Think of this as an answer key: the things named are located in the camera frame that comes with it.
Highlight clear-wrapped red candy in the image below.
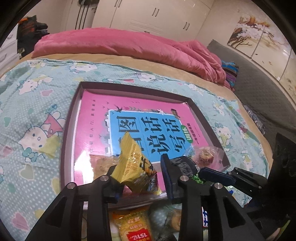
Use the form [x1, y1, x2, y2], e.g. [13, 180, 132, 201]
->
[192, 146, 229, 172]

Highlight black green-pea snack packet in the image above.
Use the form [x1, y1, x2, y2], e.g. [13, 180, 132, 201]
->
[170, 156, 204, 184]

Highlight round biscuit green label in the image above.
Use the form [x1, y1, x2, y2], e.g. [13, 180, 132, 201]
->
[161, 208, 182, 234]

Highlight snickers chocolate bar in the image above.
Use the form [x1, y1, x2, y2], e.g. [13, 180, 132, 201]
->
[202, 207, 209, 228]

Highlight yellow snack packet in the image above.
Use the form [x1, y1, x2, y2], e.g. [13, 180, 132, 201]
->
[111, 132, 162, 195]

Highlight orange cake bar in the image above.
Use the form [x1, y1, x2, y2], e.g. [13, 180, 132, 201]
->
[109, 206, 154, 241]

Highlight clear-wrapped crumbly pastry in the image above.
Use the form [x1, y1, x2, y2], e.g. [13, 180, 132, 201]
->
[90, 155, 119, 180]

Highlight pink Chinese workbook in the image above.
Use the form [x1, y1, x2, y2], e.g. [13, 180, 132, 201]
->
[73, 90, 212, 185]

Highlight dark shallow box tray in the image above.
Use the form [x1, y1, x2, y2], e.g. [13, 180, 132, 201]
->
[60, 82, 221, 208]

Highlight grey quilted headboard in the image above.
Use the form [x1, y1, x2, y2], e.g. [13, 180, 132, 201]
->
[208, 40, 295, 148]

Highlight striped colourful cloth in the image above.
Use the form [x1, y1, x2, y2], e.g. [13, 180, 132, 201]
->
[222, 61, 239, 92]

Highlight Hello Kitty blue quilt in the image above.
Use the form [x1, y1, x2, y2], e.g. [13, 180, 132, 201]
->
[1, 58, 269, 240]

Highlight white wardrobe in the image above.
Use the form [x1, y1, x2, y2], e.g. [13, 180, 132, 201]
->
[61, 0, 213, 41]

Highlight pink blanket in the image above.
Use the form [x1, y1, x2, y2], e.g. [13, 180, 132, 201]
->
[32, 28, 230, 88]

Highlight white drawer chest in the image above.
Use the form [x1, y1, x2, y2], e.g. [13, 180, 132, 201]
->
[0, 24, 18, 67]

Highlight dark clothes pile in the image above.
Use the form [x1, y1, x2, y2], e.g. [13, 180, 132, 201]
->
[16, 15, 49, 57]

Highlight tree wall painting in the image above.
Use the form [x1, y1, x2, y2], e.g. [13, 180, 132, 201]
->
[227, 15, 295, 100]

